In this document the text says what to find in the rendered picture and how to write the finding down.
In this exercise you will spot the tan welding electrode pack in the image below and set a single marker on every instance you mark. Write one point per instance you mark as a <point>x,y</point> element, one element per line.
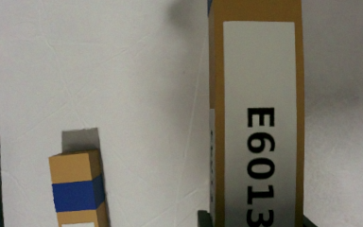
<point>78,189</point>
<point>256,116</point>

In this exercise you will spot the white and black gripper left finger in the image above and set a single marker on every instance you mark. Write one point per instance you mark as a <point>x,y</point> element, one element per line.
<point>204,219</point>

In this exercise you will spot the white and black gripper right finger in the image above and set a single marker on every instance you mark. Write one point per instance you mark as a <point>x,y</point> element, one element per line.
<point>307,222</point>

